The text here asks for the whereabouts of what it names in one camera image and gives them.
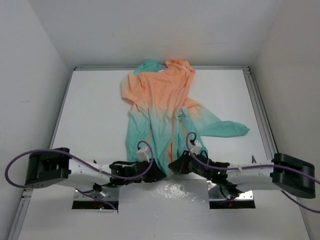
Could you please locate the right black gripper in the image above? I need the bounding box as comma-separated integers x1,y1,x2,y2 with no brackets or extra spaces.
169,150,212,180

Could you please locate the orange and teal jacket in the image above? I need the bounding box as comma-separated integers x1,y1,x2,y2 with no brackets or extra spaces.
120,60,249,178

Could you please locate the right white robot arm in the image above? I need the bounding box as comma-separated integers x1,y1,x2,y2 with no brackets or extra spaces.
168,151,316,199

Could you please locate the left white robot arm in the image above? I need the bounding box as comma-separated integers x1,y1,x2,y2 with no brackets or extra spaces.
24,147,166,193

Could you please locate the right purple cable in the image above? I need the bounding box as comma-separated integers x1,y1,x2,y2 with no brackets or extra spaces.
186,131,320,214

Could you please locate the purple cable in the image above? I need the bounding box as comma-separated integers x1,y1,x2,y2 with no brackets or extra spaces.
186,131,320,214
4,140,155,190

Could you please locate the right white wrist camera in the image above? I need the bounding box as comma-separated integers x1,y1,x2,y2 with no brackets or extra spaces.
190,140,202,155

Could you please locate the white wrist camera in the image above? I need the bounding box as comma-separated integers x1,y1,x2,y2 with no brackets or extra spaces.
136,146,151,162
190,140,202,155

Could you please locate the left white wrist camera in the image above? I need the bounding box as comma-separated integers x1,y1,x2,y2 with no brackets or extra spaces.
136,146,151,162

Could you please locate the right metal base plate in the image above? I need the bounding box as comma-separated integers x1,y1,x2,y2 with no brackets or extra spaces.
207,180,256,210

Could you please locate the metal base plate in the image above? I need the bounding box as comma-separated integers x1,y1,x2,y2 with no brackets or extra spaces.
72,187,119,211
207,180,256,210

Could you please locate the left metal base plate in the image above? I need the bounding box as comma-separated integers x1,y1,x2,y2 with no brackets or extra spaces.
72,187,119,211

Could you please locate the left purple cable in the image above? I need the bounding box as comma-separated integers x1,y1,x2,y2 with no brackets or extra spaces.
4,140,155,190

